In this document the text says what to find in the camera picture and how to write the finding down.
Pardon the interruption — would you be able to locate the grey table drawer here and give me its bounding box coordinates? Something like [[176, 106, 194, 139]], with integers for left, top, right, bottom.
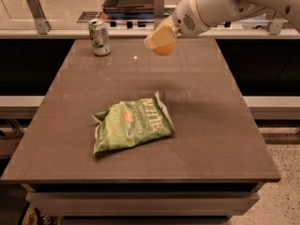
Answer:
[[26, 192, 259, 217]]

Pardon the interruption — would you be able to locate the orange fruit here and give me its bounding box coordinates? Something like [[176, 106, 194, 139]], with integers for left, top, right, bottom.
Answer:
[[153, 43, 175, 56]]

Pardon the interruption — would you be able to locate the snack bag under table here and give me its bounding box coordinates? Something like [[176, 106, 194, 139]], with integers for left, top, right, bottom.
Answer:
[[22, 205, 57, 225]]

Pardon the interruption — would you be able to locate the right metal glass bracket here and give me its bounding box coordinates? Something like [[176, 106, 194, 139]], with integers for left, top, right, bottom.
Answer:
[[265, 12, 285, 35]]

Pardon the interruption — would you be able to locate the dark tray stack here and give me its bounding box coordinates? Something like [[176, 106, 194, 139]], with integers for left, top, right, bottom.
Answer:
[[102, 0, 154, 20]]

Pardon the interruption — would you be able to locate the metal glass bracket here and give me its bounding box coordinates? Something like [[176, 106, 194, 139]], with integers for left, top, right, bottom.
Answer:
[[154, 0, 165, 28], [265, 12, 285, 35], [26, 0, 51, 35]]

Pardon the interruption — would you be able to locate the left metal glass bracket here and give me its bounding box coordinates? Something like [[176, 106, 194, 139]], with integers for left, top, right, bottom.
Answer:
[[26, 0, 51, 35]]

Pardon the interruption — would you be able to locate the green 7up can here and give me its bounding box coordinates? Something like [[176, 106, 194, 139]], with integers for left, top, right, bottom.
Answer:
[[88, 19, 111, 56]]

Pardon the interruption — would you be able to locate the green chip bag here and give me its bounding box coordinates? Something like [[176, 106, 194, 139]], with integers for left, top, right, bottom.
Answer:
[[93, 92, 175, 154]]

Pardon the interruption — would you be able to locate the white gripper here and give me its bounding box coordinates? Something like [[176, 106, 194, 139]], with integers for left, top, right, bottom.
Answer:
[[143, 0, 211, 50]]

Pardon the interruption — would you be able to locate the middle metal glass bracket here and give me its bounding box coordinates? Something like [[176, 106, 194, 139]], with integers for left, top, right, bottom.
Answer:
[[154, 0, 165, 28]]

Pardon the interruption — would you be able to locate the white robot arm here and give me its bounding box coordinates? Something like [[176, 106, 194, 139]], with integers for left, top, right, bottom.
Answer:
[[144, 0, 300, 50]]

